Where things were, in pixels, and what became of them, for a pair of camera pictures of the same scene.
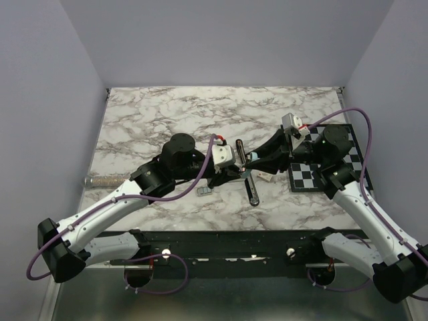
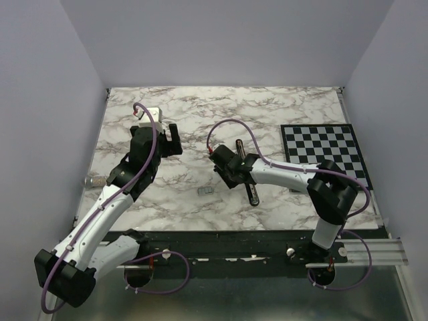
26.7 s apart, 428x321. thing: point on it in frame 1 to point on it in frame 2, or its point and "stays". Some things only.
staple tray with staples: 203,191 stays
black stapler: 249,181 stays
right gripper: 275,161 to 229,182
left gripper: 223,174 to 171,147
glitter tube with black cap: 103,180 stays
